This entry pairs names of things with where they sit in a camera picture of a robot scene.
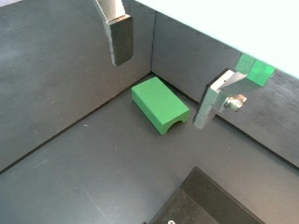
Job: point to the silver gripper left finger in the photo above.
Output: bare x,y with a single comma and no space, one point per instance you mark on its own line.
119,29

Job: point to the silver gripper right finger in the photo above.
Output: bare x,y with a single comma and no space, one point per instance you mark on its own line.
224,92

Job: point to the green arch block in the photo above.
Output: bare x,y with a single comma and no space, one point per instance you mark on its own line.
160,105

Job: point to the black curved fixture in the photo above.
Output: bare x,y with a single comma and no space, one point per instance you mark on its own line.
202,202

